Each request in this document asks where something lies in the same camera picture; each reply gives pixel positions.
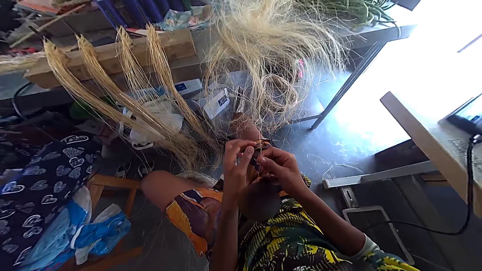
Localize grey table with metal legs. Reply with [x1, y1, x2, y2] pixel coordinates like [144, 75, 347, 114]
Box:
[0, 8, 419, 131]

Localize person's left hand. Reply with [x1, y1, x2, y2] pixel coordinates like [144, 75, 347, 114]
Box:
[222, 139, 257, 201]

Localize person's legs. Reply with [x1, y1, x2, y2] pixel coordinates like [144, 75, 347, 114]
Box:
[141, 112, 264, 258]

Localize thick black cable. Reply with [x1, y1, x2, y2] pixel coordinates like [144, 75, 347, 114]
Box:
[363, 134, 482, 236]

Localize person's left forearm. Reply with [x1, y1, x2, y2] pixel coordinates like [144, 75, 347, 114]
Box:
[208, 195, 240, 271]

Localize floral light blue cloth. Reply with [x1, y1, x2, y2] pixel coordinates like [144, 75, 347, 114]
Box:
[155, 5, 214, 31]

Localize row of dark blue cylinders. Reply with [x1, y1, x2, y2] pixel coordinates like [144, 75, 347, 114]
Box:
[94, 0, 192, 29]

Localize coil of tan fibre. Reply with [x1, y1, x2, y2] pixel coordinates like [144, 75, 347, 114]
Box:
[259, 74, 300, 112]

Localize person's right hand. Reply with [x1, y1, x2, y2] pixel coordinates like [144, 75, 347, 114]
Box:
[256, 146, 309, 198]

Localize long golden fibre bundle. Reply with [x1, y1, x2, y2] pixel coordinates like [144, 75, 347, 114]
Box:
[76, 34, 206, 172]
[116, 26, 181, 125]
[146, 23, 223, 151]
[43, 37, 197, 166]

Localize blue and white plastic bag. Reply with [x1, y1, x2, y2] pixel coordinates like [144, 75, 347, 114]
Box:
[16, 186, 131, 271]

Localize person's right forearm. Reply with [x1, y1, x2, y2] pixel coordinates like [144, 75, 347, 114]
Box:
[294, 185, 367, 257]

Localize black device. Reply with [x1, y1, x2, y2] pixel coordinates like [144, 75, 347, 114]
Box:
[439, 93, 482, 135]

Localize wooden stool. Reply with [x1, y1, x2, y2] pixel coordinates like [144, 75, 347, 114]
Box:
[62, 173, 144, 271]

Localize wooden table with metal frame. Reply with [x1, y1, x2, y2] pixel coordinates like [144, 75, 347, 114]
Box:
[323, 91, 482, 219]

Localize wooden beam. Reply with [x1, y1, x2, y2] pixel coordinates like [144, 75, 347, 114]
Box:
[24, 29, 197, 89]

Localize dark cloth with white hearts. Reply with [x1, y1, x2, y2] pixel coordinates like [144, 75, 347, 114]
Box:
[0, 132, 102, 271]

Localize metal framed dark panel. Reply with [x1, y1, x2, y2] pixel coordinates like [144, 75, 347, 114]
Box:
[341, 186, 415, 265]

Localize green round object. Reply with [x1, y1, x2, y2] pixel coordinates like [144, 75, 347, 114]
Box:
[69, 99, 93, 120]

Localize white box with blue label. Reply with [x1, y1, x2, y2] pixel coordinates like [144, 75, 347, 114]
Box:
[174, 78, 203, 100]
[191, 87, 230, 120]

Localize person's body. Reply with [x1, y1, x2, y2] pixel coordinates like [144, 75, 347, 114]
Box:
[237, 173, 420, 271]

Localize thin pale fibre strand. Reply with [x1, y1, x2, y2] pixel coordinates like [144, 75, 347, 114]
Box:
[257, 132, 263, 183]

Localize pile of green fibres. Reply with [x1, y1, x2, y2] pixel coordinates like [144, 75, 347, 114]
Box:
[295, 0, 401, 30]

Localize heap of pale loose fibres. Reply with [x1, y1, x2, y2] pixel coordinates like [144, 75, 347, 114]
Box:
[203, 0, 351, 136]

